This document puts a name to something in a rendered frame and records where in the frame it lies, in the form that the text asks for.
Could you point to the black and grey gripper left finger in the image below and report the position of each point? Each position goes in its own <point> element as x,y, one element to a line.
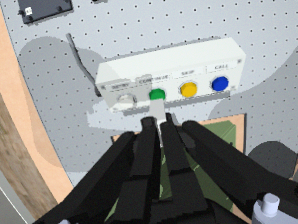
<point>92,199</point>

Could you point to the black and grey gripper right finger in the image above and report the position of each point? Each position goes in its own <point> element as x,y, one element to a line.
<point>264,197</point>

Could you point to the white button panel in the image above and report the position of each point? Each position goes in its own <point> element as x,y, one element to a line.
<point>203,67</point>

